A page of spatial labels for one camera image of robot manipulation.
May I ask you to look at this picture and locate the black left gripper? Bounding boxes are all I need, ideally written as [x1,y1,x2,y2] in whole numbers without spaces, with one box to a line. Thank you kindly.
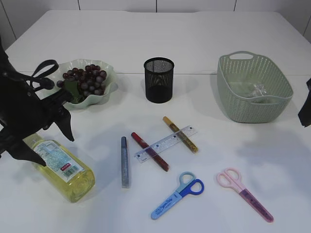
[0,70,75,167]

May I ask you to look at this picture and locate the yellow liquid plastic bottle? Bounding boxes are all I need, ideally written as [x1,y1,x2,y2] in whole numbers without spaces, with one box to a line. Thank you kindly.
[24,133,95,203]

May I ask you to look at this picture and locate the purple grape bunch with leaves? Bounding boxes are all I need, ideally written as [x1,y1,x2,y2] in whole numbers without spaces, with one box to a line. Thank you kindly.
[56,64,107,104]

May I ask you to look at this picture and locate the blue safety scissors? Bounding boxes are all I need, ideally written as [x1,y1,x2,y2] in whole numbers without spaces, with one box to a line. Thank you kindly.
[151,171,205,220]

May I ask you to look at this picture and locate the pink safety scissors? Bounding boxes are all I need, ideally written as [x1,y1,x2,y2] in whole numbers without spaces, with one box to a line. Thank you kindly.
[216,167,274,223]

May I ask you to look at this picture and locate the clear plastic sheet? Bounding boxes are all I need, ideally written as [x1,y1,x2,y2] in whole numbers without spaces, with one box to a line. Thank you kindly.
[245,83,268,98]

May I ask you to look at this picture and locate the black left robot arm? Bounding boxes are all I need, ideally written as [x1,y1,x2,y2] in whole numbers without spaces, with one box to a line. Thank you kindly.
[0,49,74,166]

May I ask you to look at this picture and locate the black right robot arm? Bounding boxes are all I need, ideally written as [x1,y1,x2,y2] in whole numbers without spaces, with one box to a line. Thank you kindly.
[298,79,311,127]

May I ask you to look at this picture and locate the pale green wavy plate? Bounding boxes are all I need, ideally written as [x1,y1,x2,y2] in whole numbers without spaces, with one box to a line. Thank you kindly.
[43,59,118,110]

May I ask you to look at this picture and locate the blue glitter glue pen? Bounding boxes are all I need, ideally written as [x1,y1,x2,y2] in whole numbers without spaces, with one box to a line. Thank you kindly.
[121,136,130,188]

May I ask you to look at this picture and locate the clear plastic ruler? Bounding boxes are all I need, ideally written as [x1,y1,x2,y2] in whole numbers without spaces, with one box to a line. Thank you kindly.
[134,125,197,163]

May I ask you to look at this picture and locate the red glitter glue pen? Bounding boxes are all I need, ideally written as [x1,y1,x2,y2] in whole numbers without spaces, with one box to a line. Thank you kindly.
[131,132,169,172]

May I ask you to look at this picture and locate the gold glitter glue pen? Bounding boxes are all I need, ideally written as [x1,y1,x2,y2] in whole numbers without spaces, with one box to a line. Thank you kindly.
[163,116,198,153]

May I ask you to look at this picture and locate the black mesh pen holder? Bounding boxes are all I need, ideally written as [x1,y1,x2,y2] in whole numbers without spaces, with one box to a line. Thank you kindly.
[144,57,174,103]

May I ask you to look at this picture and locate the green woven plastic basket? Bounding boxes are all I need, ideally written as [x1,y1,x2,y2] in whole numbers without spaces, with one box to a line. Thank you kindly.
[217,51,294,123]

